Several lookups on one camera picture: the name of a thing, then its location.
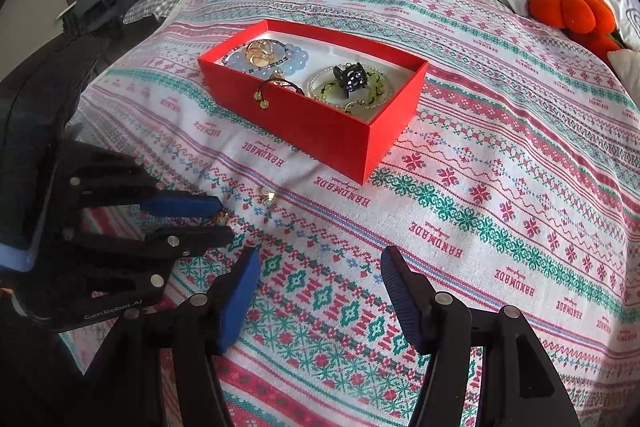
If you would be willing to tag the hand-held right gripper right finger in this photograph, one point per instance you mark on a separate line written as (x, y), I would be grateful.
(400, 297)

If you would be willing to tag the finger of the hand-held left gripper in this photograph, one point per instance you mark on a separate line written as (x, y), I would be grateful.
(200, 241)
(180, 206)

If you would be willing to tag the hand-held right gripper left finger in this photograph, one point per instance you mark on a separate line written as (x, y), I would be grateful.
(240, 302)

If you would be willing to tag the small gold earring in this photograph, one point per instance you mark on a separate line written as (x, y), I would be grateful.
(265, 196)
(222, 218)

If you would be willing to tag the red jewelry box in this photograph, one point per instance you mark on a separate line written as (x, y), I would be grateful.
(320, 127)

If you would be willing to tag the black hair clip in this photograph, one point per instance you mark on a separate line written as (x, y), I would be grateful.
(350, 79)

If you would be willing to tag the patterned red green bedspread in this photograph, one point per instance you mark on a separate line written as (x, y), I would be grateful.
(450, 207)

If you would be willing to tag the grey checked cloth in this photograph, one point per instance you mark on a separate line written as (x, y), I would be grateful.
(155, 4)

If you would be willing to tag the white cushion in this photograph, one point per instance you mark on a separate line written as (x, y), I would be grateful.
(627, 72)

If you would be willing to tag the orange plush toy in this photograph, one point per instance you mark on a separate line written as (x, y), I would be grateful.
(570, 12)

